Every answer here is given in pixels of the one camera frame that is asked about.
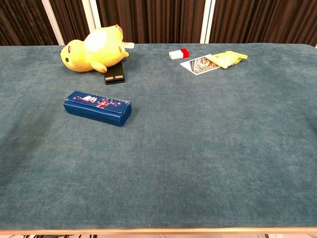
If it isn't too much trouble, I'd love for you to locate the printed photo card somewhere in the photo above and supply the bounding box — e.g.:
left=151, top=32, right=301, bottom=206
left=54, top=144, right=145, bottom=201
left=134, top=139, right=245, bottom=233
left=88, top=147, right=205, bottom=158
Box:
left=180, top=54, right=220, bottom=76

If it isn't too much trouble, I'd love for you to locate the dark brown curtain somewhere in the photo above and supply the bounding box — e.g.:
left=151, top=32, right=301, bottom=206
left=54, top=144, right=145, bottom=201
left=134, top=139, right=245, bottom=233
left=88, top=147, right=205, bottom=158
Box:
left=0, top=0, right=317, bottom=47

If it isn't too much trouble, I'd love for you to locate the white frame post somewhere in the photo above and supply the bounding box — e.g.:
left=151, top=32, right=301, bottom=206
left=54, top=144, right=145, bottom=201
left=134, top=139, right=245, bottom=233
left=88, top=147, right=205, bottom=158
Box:
left=81, top=0, right=102, bottom=30
left=41, top=0, right=65, bottom=46
left=200, top=0, right=216, bottom=44

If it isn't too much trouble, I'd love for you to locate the teal table cloth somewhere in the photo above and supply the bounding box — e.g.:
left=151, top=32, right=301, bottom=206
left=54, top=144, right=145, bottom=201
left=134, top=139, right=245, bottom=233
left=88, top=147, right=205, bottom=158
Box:
left=0, top=43, right=317, bottom=230

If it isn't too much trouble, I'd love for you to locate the small white and red box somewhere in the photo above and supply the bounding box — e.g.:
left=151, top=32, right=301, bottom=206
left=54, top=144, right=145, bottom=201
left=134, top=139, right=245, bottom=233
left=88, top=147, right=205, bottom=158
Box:
left=168, top=48, right=190, bottom=60

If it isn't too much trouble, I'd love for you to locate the black strip with grey label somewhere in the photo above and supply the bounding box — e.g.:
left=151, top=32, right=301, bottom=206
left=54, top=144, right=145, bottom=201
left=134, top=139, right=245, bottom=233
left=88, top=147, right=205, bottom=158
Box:
left=104, top=66, right=116, bottom=85
left=113, top=61, right=126, bottom=84

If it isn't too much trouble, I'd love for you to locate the yellow snack packet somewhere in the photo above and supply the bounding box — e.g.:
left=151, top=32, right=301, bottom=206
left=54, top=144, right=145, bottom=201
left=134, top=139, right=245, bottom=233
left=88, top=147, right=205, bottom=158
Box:
left=206, top=50, right=248, bottom=69

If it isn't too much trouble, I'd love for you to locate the blue glasses case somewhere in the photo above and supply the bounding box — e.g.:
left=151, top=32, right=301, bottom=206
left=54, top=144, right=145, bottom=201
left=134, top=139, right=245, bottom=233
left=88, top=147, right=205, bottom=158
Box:
left=63, top=90, right=132, bottom=127

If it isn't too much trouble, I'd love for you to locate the yellow plush toy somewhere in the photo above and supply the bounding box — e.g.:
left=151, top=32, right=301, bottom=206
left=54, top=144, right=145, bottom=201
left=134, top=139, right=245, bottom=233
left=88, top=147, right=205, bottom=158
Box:
left=60, top=24, right=135, bottom=73

